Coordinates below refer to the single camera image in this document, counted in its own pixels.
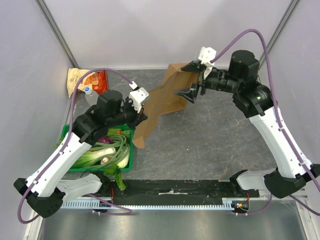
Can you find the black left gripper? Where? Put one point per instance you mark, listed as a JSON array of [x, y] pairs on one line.
[[138, 117]]

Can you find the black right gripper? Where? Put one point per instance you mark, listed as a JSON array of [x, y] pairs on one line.
[[199, 81]]

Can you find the brown cardboard box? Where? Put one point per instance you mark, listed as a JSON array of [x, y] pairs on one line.
[[162, 100]]

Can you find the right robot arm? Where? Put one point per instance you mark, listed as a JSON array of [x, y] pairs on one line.
[[293, 169]]

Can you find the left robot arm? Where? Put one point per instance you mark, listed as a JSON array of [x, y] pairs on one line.
[[42, 190]]

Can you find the green long beans bundle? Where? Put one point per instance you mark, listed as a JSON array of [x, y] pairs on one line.
[[119, 141]]

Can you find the purple red onion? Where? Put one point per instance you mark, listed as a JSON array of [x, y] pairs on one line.
[[105, 140]]

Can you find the clear plastic water bottle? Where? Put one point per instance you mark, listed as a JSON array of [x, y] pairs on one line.
[[91, 96]]

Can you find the red chip bag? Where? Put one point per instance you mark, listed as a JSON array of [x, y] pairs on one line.
[[98, 82]]

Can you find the green plastic crate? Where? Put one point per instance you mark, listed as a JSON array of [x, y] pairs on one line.
[[122, 129]]

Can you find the green leafy lettuce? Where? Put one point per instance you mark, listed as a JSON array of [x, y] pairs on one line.
[[115, 171]]

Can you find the white green bok choy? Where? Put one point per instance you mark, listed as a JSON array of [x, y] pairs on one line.
[[103, 158]]

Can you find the beige chip bag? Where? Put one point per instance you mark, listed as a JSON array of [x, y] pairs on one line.
[[73, 76]]

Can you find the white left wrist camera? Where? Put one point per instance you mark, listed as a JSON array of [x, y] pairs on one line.
[[138, 95]]

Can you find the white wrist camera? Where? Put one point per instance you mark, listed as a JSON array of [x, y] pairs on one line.
[[206, 55], [138, 95]]

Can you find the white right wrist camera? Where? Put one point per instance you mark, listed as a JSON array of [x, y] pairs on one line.
[[206, 55]]

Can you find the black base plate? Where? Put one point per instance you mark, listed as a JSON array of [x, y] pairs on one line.
[[173, 191]]

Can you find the light blue cable duct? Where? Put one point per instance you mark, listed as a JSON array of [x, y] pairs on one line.
[[94, 204]]

